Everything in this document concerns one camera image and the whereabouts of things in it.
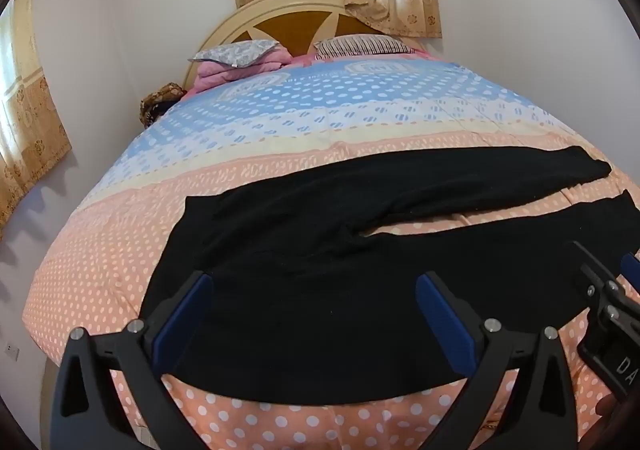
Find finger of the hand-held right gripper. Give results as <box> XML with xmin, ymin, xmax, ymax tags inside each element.
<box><xmin>621</xmin><ymin>254</ymin><xmax>640</xmax><ymax>298</ymax></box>
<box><xmin>571</xmin><ymin>240</ymin><xmax>640</xmax><ymax>317</ymax></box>

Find brown patterned bag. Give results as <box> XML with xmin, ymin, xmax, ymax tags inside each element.
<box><xmin>139</xmin><ymin>82</ymin><xmax>187</xmax><ymax>129</ymax></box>

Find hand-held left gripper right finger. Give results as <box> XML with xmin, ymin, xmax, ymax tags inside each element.
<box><xmin>415</xmin><ymin>271</ymin><xmax>581</xmax><ymax>450</ymax></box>

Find grey floral pillow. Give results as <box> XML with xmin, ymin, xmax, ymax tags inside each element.
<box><xmin>194</xmin><ymin>39</ymin><xmax>279</xmax><ymax>68</ymax></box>

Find striped pillow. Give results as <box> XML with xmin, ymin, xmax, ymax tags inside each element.
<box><xmin>313</xmin><ymin>34</ymin><xmax>414</xmax><ymax>59</ymax></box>

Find cream and brown headboard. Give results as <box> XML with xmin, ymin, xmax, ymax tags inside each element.
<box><xmin>182</xmin><ymin>0</ymin><xmax>431</xmax><ymax>87</ymax></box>

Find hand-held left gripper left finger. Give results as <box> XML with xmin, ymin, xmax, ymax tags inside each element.
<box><xmin>50</xmin><ymin>271</ymin><xmax>216</xmax><ymax>450</ymax></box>

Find folded pink blanket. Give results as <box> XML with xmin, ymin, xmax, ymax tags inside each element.
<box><xmin>192</xmin><ymin>44</ymin><xmax>294</xmax><ymax>94</ymax></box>

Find black pants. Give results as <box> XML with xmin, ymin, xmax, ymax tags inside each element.
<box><xmin>140</xmin><ymin>145</ymin><xmax>640</xmax><ymax>404</ymax></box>

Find beige floral side curtain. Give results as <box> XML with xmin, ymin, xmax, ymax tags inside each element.
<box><xmin>0</xmin><ymin>0</ymin><xmax>73</xmax><ymax>233</ymax></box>

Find polka dot bed cover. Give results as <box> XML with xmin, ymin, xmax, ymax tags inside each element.
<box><xmin>22</xmin><ymin>52</ymin><xmax>640</xmax><ymax>450</ymax></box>

